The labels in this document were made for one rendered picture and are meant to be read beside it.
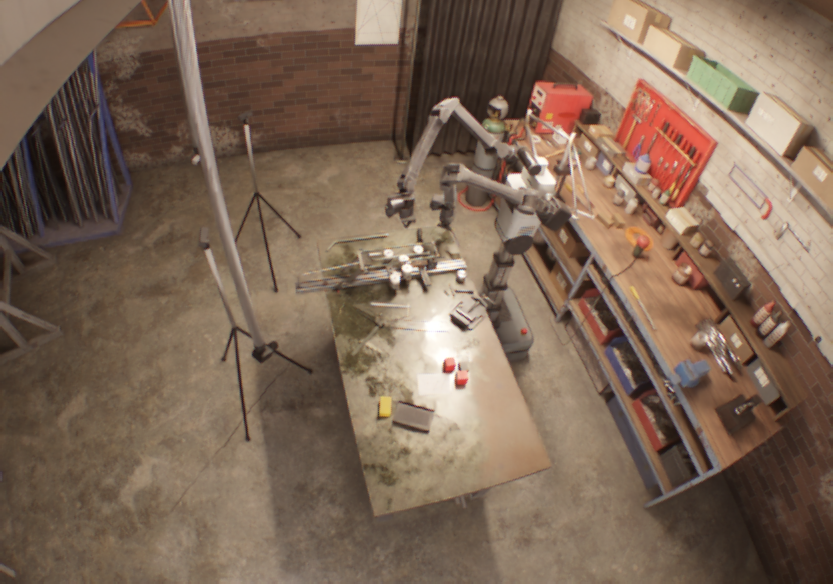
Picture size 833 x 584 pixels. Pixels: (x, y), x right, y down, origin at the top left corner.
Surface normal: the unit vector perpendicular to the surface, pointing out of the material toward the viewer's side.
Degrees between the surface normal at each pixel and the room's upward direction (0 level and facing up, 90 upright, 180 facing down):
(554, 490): 0
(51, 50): 36
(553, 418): 0
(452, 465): 0
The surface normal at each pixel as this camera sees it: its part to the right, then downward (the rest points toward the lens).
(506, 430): 0.11, -0.65
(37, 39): 0.65, -0.61
